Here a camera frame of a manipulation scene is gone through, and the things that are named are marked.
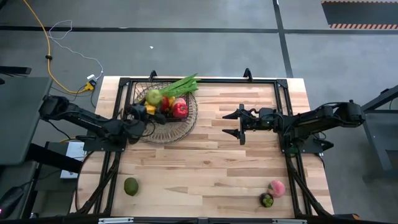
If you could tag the dark green avocado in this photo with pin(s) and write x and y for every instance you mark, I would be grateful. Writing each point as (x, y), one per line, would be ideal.
(131, 186)

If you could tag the yellow starfruit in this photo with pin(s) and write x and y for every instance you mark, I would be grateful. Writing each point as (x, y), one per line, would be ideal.
(150, 109)

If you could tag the green apple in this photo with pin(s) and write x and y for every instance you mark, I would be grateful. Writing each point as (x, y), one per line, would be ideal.
(154, 97)

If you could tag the purple mangosteen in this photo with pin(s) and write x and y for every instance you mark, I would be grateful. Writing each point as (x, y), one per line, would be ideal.
(266, 200)

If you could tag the white charger plug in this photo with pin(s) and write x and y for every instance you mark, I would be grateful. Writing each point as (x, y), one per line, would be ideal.
(91, 76)

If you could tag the grey desk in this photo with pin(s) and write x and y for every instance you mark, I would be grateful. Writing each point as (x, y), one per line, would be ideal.
(21, 124)

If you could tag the grey metal table frame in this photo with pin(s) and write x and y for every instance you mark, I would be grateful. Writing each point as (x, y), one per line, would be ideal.
(374, 140)

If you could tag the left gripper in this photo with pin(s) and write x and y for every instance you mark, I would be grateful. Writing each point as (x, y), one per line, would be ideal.
(136, 117)

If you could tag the white box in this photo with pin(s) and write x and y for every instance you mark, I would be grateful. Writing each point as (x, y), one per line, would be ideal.
(74, 152)

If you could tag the red bell pepper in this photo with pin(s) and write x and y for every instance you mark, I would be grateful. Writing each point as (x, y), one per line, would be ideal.
(180, 110)

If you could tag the round woven placemat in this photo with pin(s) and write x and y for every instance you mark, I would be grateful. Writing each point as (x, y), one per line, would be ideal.
(174, 130)

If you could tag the black metal table frame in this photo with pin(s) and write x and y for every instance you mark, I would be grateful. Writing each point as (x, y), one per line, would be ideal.
(233, 80)

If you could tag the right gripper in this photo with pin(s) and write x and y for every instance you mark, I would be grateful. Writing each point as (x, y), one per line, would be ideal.
(252, 124)

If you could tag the black mat with striped edge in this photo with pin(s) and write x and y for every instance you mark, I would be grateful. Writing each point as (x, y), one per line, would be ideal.
(357, 12)

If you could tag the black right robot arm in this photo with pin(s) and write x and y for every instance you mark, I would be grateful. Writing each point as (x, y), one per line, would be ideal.
(326, 116)

